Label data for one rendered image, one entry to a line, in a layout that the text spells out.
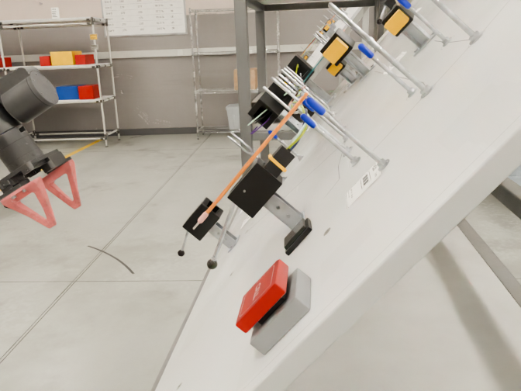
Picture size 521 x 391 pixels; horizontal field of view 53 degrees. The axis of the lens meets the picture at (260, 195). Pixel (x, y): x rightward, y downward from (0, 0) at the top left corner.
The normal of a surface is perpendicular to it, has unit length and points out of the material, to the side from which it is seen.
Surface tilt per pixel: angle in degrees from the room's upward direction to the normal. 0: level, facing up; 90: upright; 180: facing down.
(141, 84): 90
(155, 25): 90
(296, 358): 90
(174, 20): 90
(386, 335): 0
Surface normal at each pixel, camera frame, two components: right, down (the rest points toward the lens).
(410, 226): -0.77, -0.63
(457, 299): -0.04, -0.96
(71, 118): -0.07, 0.28
